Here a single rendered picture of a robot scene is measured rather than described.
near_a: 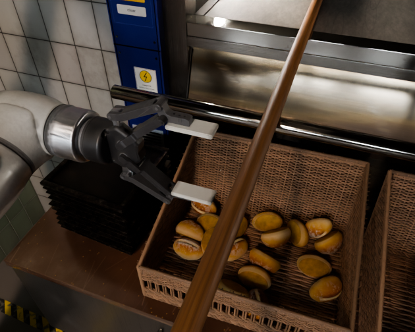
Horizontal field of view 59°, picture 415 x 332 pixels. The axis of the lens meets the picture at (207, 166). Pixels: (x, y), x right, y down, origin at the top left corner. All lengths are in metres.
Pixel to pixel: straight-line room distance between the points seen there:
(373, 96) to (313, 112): 0.16
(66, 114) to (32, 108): 0.06
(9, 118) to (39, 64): 0.85
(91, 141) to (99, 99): 0.81
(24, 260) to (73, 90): 0.61
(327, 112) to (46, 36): 0.94
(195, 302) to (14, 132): 0.39
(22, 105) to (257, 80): 0.67
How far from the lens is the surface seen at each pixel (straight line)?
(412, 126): 1.12
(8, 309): 1.96
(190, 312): 0.41
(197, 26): 1.08
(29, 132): 0.64
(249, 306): 0.98
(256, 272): 1.08
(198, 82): 1.15
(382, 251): 1.05
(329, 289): 1.10
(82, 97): 1.44
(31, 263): 1.30
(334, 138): 0.69
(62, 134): 0.61
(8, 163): 0.62
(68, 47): 1.36
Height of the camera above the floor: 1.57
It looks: 43 degrees down
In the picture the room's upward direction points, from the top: straight up
